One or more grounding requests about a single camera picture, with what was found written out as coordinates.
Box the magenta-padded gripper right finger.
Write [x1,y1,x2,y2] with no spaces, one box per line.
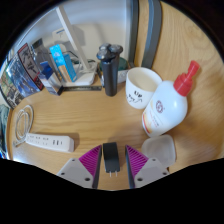
[125,144,170,189]

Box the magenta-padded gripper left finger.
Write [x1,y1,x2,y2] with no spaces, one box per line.
[56,144,103,189]

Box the black charger block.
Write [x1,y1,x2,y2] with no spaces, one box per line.
[102,142,121,179]

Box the translucent plastic cap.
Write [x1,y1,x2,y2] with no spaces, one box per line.
[141,134,177,168]

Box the white power strip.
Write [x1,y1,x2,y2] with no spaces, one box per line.
[24,132,75,154]

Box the white red-pump lotion bottle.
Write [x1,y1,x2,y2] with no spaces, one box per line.
[141,59,201,138]

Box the white mug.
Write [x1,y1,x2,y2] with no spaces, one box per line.
[125,67,163,110]

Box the black ruler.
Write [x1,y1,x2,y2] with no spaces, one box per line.
[60,85,103,92]

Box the bed with bedding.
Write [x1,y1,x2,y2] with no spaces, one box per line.
[0,103,10,159]

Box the black electric shaver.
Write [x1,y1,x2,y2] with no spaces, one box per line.
[96,43,124,98]

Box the green tree figure toy box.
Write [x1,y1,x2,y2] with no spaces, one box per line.
[0,66,24,110]

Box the blue robot model kit box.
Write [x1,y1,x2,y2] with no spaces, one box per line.
[6,42,46,99]

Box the light blue carton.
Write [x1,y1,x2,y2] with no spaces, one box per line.
[49,44,78,83]

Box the clear water bottle black cap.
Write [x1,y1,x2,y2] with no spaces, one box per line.
[31,38,56,81]

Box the white plastic box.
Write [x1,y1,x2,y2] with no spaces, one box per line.
[51,26,84,46]

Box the white desk lamp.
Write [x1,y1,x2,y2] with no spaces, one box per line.
[54,4,98,87]

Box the white coiled cable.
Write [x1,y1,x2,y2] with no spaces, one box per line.
[12,104,35,148]

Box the dark grey metal frame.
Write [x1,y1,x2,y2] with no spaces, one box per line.
[128,0,163,69]

